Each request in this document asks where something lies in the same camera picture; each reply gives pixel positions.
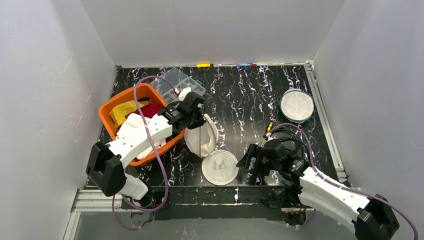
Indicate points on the white mesh bag blue trim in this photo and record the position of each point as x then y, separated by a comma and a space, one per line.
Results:
297, 106

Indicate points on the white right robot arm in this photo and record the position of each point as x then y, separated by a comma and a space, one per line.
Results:
368, 218

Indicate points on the plain white bra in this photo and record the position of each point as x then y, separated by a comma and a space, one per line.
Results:
132, 127

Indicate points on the orange plastic basin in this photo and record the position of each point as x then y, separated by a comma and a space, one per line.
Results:
143, 90

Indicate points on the white mesh bag beige trim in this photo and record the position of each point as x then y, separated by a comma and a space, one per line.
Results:
218, 166

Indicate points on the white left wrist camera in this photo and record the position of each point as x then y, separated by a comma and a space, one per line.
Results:
184, 92

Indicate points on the yellow cloth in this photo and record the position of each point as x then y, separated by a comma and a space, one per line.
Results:
120, 112

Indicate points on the yellow marker on wall edge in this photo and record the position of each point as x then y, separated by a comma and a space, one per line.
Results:
204, 65

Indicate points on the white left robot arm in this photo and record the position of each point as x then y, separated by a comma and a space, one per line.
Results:
107, 162

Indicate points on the black yellow screwdriver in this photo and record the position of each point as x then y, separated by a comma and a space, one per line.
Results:
268, 128

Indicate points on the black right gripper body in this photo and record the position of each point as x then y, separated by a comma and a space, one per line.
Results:
253, 158

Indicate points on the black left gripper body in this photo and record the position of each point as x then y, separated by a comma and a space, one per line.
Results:
196, 112

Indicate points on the clear plastic screw box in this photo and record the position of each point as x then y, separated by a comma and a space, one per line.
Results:
179, 80

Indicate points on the crimson red bra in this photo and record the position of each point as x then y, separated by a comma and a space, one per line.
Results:
150, 110

